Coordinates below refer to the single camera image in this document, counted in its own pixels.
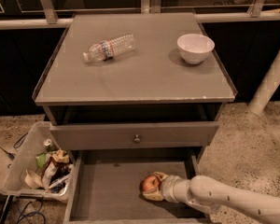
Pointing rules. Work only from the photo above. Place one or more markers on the open grey middle drawer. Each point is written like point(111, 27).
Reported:
point(106, 187)

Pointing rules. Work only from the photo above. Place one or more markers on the white cup in bin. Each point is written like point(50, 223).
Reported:
point(33, 180)

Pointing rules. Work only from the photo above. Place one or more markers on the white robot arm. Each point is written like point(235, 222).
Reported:
point(241, 168)

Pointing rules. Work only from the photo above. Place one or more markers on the clear plastic water bottle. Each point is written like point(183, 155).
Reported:
point(109, 48)

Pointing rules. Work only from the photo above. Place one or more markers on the clear plastic storage bin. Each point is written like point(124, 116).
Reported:
point(15, 183)

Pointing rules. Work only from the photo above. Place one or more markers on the grey top drawer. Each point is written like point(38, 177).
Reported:
point(120, 135)

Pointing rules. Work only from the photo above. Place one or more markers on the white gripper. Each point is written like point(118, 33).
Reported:
point(168, 187)

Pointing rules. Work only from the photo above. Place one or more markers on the metal can in bin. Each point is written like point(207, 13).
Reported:
point(49, 145)

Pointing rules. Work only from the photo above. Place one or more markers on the green bag in bin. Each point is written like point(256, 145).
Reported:
point(43, 160)

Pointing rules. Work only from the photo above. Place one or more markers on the white ceramic bowl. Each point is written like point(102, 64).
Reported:
point(194, 48)

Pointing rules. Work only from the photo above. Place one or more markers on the metal railing frame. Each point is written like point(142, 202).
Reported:
point(15, 13)

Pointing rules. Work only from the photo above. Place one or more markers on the grey drawer cabinet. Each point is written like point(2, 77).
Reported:
point(150, 84)

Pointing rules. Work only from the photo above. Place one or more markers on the round metal drawer knob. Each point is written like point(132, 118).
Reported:
point(137, 139)

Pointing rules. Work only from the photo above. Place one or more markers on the red apple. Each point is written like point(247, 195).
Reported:
point(151, 183)

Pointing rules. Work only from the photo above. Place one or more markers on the brown white snack bag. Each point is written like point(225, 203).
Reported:
point(58, 160)

